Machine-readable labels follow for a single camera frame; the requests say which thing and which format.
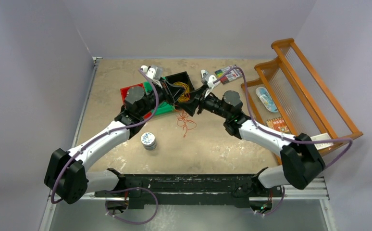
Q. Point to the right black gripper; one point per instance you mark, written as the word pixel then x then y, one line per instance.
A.
pixel 192 106

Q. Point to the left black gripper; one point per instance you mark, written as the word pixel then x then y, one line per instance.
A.
pixel 175 91

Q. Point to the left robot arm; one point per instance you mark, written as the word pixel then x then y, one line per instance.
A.
pixel 66 174

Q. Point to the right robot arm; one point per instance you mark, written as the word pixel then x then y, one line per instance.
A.
pixel 301 161

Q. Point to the black plastic bin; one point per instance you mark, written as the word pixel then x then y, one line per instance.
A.
pixel 182 79

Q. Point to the green plastic bin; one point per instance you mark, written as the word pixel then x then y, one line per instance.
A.
pixel 164 107

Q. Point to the red plastic bin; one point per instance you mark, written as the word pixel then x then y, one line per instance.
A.
pixel 135 100

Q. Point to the round blue white tin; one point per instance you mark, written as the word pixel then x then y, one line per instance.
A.
pixel 148 141

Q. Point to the marker pen pack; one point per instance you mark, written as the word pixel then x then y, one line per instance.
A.
pixel 228 74

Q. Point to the blue white plastic packet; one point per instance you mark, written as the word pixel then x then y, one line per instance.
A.
pixel 265 98

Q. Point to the wooden rack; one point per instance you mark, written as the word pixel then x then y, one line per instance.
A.
pixel 303 99

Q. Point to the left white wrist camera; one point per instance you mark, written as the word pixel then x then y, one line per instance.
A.
pixel 152 72

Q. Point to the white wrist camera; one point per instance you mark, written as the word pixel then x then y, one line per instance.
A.
pixel 152 72
pixel 211 82

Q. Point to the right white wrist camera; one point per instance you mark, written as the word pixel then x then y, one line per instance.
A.
pixel 211 82

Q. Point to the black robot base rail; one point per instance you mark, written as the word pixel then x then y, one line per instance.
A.
pixel 135 191

